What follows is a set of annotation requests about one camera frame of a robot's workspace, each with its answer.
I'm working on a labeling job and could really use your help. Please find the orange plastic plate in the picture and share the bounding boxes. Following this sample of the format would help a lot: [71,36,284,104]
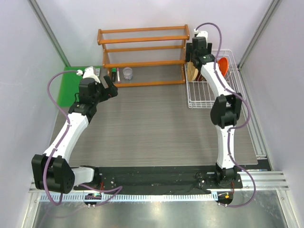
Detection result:
[218,57,229,77]

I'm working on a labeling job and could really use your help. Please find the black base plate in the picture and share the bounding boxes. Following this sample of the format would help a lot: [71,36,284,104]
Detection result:
[86,165,243,195]

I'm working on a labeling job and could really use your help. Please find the pink white marker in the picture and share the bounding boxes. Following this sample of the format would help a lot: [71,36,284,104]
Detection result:
[116,67,121,83]

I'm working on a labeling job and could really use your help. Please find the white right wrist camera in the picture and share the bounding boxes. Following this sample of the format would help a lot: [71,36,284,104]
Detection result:
[194,28,209,41]

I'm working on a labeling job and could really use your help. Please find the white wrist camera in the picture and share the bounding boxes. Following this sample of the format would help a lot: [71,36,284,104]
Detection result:
[194,28,209,41]
[82,66,101,83]

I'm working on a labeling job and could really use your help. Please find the green plastic mat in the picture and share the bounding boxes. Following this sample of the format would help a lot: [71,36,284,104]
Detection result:
[51,73,81,108]

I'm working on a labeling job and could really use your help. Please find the black green marker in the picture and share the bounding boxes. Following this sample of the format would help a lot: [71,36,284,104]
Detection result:
[111,68,117,82]

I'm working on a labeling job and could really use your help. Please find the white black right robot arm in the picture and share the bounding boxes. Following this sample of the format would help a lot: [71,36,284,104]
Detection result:
[186,37,242,188]

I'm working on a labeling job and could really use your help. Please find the clear plastic cup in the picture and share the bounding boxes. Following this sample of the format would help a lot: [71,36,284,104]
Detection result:
[123,67,133,80]

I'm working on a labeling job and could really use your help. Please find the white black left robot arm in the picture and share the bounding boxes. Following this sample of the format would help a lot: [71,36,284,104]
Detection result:
[31,76,118,194]

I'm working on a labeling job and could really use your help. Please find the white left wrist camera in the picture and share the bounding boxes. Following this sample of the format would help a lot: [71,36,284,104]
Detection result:
[82,66,101,83]

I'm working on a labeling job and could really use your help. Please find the dark red patterned plate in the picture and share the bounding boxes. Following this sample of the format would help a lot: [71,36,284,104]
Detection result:
[199,74,204,81]

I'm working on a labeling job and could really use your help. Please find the orange wooden shelf rack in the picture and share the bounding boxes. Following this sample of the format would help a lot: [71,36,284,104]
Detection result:
[96,24,190,89]

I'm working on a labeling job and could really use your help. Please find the aluminium front rail frame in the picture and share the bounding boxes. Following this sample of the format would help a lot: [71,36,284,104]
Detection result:
[28,171,290,209]

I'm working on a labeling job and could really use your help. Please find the cream yellow plate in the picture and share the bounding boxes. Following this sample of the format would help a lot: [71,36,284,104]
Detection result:
[187,62,199,82]

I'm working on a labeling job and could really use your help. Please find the white wire dish rack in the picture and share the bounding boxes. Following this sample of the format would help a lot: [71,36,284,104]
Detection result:
[184,49,246,109]

